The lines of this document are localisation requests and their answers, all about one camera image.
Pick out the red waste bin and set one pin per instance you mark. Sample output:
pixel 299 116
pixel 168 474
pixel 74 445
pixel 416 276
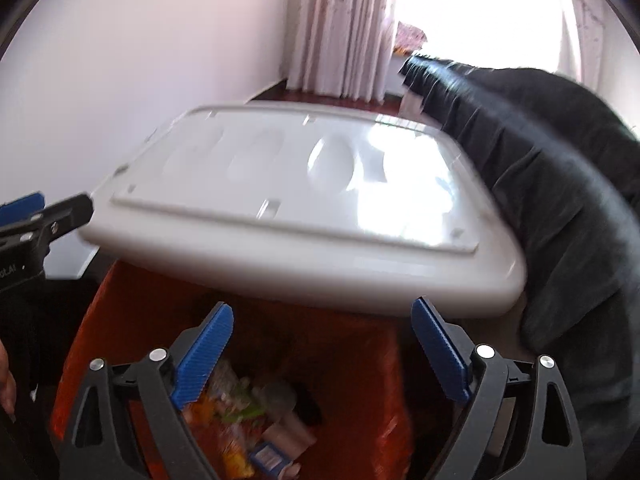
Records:
pixel 350 360

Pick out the patterned red cloth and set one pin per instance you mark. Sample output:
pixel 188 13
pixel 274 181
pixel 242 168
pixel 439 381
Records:
pixel 411 37

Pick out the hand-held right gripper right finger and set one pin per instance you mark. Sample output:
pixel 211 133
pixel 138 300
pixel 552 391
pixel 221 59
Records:
pixel 440 350

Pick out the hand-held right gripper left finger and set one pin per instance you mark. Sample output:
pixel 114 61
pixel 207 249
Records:
pixel 205 350

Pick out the person's left hand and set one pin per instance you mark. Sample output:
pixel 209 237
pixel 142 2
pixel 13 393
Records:
pixel 6 380

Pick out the orange snack packet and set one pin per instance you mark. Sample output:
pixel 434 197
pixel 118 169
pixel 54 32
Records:
pixel 235 452

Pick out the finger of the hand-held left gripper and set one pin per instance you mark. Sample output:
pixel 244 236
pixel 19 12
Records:
pixel 22 207
pixel 60 217

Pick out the pale pink curtain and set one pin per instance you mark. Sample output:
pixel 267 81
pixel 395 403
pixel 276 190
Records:
pixel 340 25

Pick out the dark grey sofa cover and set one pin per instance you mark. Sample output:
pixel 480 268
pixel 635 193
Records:
pixel 575 200

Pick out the white plastic table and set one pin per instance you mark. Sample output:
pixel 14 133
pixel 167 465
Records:
pixel 280 240

